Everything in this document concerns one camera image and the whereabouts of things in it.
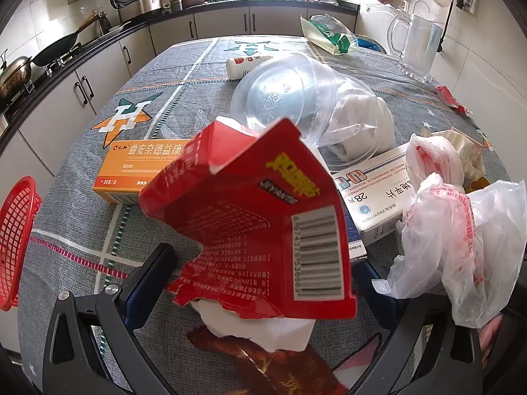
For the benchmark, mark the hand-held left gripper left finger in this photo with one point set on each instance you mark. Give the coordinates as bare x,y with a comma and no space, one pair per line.
144,279

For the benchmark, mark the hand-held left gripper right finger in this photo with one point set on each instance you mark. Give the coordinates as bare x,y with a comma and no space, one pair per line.
374,292

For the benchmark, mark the orange medicine box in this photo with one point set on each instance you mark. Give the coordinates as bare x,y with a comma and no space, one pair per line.
131,164

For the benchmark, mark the torn red carton box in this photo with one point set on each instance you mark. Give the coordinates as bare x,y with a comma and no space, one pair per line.
247,214

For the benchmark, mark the red plastic basket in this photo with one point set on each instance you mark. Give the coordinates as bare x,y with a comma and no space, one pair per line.
16,234

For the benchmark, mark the beige paper wrapper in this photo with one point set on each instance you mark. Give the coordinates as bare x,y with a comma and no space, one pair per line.
469,148

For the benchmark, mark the clear plastic cup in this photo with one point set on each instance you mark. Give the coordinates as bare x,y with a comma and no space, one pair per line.
280,90

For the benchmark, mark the white plastic bottle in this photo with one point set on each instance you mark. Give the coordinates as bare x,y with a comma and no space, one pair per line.
243,67

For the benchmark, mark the white blue medicine box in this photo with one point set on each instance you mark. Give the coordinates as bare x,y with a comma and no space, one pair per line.
370,197

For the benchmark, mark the white red print plastic bag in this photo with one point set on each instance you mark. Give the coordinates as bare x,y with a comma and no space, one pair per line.
432,156
453,234

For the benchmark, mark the white paper napkin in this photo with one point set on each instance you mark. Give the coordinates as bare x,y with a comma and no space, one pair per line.
263,329

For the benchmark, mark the red gold foil wrapper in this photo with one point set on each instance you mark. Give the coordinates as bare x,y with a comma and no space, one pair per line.
255,370

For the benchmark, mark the crumpled white plastic bag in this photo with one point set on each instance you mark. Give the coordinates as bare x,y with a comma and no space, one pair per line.
366,123

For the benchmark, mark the grey star print tablecloth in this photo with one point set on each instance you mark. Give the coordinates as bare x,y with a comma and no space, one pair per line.
197,103

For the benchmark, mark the small red wrapper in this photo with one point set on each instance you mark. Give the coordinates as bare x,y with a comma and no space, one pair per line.
446,94

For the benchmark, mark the steel pot with lid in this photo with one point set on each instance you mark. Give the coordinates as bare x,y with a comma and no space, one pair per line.
14,74

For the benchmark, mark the blue packet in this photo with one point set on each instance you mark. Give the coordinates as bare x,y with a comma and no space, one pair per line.
370,44

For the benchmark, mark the black wok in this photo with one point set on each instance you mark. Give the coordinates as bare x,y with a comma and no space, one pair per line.
57,47

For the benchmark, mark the clear glass pitcher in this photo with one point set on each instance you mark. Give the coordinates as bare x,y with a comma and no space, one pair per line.
420,45

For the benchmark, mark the green white food bag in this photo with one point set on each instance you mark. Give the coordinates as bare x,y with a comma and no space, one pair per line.
329,35

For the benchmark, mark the black kitchen countertop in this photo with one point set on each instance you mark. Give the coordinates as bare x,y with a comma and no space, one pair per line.
288,3

